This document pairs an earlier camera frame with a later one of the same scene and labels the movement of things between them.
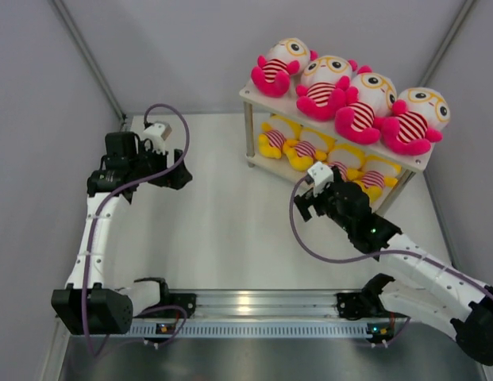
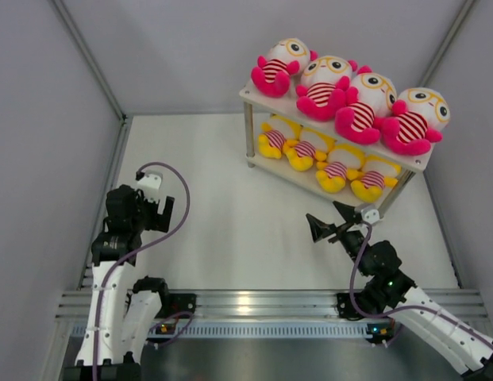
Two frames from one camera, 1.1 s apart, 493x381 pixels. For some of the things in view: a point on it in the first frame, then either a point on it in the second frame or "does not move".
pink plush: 371,98 does not move
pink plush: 271,73 does not move
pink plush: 325,85 does not move
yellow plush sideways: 349,160 does not move
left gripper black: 174,178 -> 158,221
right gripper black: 308,199 -> 321,229
